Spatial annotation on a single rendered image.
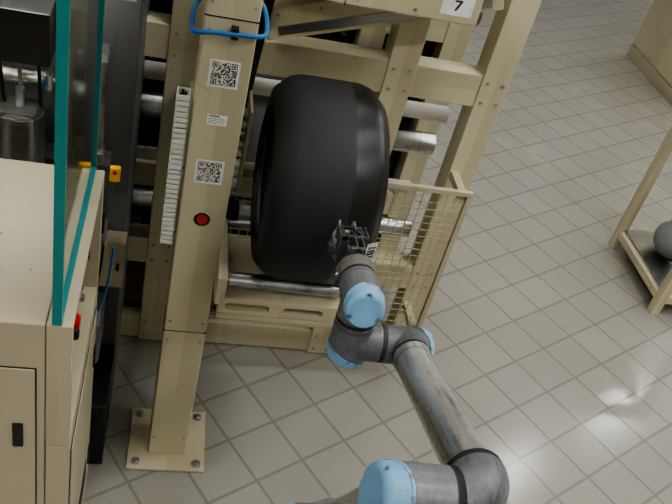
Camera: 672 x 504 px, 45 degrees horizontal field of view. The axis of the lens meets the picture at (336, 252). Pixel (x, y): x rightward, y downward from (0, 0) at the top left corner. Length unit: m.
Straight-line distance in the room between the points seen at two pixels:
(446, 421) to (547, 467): 1.93
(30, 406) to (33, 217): 0.41
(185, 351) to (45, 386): 0.93
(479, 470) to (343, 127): 1.02
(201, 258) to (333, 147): 0.57
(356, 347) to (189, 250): 0.73
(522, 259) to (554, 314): 0.42
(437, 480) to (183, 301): 1.33
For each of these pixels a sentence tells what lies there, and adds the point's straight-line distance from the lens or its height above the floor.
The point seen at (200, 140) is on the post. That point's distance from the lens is 2.17.
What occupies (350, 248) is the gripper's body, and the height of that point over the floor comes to 1.32.
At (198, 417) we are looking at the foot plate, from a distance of 3.16.
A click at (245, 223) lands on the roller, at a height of 0.91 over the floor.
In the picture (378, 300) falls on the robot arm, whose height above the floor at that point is 1.33.
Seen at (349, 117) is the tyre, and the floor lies 1.45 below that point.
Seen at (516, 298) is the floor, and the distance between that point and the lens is 4.21.
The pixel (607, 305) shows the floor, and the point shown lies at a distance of 4.46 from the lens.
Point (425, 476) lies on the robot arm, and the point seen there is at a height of 1.41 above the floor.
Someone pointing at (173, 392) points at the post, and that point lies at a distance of 2.81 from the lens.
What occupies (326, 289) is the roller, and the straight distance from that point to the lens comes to 2.40.
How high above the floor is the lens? 2.44
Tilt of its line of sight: 37 degrees down
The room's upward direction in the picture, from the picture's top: 16 degrees clockwise
